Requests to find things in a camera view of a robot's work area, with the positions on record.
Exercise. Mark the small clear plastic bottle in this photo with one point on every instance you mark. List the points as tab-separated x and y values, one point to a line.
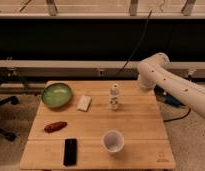
114	97

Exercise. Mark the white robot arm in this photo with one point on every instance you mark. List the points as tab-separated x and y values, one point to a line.
152	72

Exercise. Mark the white rectangular sponge block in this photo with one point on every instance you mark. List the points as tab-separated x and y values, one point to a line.
84	103

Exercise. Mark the green ceramic bowl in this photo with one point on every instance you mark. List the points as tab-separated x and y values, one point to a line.
56	95

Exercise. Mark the wooden table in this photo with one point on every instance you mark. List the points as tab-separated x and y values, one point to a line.
138	118

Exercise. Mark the white paper cup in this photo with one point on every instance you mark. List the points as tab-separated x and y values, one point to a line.
113	141

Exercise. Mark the brown sausage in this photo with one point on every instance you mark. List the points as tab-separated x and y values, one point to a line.
54	127

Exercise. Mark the black smartphone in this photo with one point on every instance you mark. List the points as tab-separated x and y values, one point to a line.
70	152

